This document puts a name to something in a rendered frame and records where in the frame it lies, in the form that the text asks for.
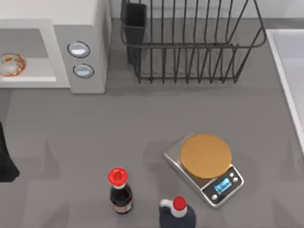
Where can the dark jug with red cap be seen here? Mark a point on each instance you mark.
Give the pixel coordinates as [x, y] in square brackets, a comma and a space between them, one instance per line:
[177, 215]

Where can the silver microwave knob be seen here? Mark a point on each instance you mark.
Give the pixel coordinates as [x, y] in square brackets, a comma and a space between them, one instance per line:
[83, 70]
[78, 49]

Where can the silver kitchen scale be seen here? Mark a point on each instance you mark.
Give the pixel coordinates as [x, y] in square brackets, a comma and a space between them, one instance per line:
[205, 158]

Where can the dark bottle with red cap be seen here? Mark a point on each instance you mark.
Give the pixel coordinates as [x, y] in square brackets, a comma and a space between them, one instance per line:
[120, 193]

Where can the glazed orange bread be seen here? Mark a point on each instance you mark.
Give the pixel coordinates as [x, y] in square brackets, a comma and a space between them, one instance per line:
[11, 64]

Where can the pale microwave oven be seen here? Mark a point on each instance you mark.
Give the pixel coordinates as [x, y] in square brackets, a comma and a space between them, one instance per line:
[78, 31]

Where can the dark grey cutlery holder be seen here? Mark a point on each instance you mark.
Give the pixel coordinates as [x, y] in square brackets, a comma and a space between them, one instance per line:
[134, 21]

